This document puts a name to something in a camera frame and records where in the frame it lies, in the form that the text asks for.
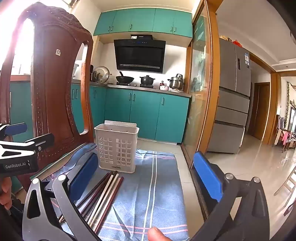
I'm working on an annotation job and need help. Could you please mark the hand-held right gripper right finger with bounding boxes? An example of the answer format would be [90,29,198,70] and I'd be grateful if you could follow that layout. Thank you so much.
[188,151,274,241]

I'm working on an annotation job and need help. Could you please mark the person's left hand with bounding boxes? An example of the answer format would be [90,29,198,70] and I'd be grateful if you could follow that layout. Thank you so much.
[0,177,13,209]

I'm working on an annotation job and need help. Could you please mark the wood framed glass sliding door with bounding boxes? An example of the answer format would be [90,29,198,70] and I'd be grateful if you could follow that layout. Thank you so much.
[181,0,220,167]

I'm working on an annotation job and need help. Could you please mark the black wok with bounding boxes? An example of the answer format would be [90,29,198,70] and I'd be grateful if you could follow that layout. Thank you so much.
[116,72,135,84]

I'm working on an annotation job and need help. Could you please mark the white plastic utensil basket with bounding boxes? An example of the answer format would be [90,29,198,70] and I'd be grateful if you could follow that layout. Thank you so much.
[94,120,140,174]

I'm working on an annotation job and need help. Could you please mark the brown wooden door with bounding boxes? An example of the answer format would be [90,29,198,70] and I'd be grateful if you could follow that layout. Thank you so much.
[252,82,270,139]

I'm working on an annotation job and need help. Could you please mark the black range hood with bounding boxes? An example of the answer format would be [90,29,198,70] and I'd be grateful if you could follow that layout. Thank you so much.
[113,34,166,74]

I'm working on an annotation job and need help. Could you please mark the black clay pot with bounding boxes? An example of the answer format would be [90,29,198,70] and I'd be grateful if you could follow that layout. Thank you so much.
[139,75,155,85]

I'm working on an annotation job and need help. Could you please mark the grey refrigerator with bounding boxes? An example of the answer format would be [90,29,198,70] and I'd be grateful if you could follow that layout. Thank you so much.
[206,38,251,154]

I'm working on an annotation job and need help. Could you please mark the stainless steel pot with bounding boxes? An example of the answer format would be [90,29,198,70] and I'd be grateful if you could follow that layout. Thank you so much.
[168,74,185,90]

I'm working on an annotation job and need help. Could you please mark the gas stove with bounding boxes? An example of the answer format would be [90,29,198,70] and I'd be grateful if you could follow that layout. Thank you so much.
[116,82,154,89]

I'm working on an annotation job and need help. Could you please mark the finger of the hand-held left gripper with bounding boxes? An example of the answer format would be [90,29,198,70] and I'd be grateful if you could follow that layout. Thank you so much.
[23,133,55,153]
[0,122,28,141]

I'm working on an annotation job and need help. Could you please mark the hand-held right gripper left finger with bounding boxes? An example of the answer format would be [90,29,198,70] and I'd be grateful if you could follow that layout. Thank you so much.
[22,153,100,241]

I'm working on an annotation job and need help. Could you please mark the carved wooden chair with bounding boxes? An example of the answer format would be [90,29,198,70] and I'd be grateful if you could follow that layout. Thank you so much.
[0,2,94,186]

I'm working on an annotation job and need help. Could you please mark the person's right hand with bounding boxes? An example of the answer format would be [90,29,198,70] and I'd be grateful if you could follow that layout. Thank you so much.
[147,227,171,241]

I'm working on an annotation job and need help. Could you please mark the black chopstick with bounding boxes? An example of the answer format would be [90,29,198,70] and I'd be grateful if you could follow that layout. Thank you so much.
[80,171,117,215]

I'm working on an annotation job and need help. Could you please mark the wooden stool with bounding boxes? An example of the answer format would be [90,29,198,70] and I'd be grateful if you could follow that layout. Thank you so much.
[274,167,296,216]

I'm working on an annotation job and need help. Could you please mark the teal upper kitchen cabinets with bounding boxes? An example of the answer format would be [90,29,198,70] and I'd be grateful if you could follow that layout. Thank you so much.
[93,8,193,39]

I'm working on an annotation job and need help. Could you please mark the blue striped cloth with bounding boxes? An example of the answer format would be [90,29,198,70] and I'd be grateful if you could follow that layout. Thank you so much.
[30,142,189,241]

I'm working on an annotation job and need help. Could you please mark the hanging clothes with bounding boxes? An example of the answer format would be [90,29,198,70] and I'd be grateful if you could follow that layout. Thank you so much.
[275,115,296,152]

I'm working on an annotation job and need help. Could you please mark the glass pot lid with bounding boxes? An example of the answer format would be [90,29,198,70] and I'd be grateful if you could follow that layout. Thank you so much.
[92,66,110,84]

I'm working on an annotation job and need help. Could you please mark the dark red chopstick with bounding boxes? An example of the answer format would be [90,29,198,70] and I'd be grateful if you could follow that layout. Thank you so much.
[94,176,125,234]

